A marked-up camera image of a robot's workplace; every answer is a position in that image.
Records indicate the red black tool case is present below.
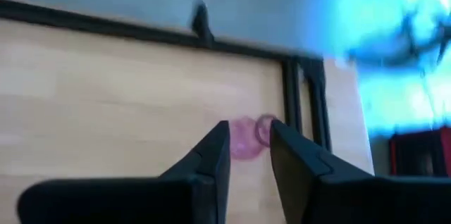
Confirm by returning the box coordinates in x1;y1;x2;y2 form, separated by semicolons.
387;127;451;179

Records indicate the pink glass bowl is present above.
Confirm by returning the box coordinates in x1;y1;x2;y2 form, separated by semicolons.
228;113;279;161

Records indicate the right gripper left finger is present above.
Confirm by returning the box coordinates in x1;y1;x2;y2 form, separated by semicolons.
17;120;232;224

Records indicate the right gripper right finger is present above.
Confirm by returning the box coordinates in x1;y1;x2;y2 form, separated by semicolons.
271;120;451;224

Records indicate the black frame bracket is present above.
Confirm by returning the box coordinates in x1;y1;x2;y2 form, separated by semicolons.
190;0;216;47

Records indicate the black metal table frame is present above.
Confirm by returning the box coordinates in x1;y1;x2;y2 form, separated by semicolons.
0;0;332;151

